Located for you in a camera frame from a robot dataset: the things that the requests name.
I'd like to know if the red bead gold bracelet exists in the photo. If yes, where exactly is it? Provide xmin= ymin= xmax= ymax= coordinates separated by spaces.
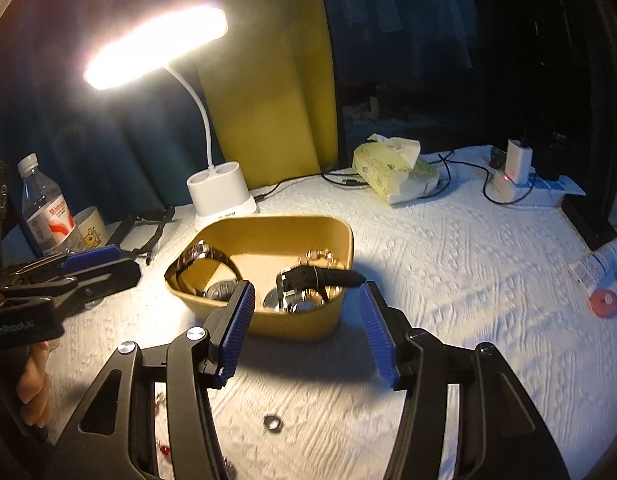
xmin=150 ymin=391 xmax=237 ymax=478

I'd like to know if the white dial silver wristwatch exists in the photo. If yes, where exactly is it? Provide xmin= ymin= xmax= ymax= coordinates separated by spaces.
xmin=262 ymin=288 xmax=328 ymax=314

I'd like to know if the gold chain bracelet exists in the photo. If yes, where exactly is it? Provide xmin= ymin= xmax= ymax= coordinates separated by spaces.
xmin=296 ymin=247 xmax=347 ymax=271

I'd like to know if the person's left hand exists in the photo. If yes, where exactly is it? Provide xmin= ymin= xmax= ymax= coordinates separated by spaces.
xmin=16 ymin=341 xmax=52 ymax=428

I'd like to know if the clear plastic water bottle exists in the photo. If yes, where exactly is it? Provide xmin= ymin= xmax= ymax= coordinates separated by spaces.
xmin=18 ymin=153 xmax=86 ymax=256

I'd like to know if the cream mug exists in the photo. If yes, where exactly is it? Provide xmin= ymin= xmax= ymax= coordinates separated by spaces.
xmin=74 ymin=206 xmax=110 ymax=249

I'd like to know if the white desk lamp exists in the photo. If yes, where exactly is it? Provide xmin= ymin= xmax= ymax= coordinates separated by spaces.
xmin=83 ymin=3 xmax=258 ymax=228

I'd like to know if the red round lid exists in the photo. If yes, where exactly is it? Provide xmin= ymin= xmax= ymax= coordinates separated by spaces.
xmin=588 ymin=288 xmax=617 ymax=318

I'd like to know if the white textured tablecloth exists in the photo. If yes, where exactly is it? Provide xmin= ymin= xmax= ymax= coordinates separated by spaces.
xmin=2 ymin=145 xmax=617 ymax=480

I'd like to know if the white tube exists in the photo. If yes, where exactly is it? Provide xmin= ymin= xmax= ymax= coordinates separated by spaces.
xmin=569 ymin=237 xmax=617 ymax=294

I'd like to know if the white power strip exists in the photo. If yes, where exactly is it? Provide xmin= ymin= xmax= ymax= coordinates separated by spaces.
xmin=491 ymin=171 xmax=586 ymax=207

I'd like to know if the yellow curtain panel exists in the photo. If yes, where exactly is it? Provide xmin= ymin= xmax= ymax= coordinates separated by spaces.
xmin=194 ymin=0 xmax=337 ymax=188

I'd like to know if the white charger block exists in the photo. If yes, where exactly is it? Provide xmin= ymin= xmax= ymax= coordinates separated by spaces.
xmin=505 ymin=140 xmax=533 ymax=184

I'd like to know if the yellow tissue pack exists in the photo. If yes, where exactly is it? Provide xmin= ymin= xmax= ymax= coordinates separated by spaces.
xmin=351 ymin=133 xmax=439 ymax=206

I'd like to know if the brown strap wristwatch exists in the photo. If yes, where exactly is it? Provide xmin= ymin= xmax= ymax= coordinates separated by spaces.
xmin=164 ymin=240 xmax=242 ymax=302

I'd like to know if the black lamp cable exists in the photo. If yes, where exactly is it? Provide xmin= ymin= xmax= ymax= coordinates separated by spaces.
xmin=253 ymin=171 xmax=369 ymax=202

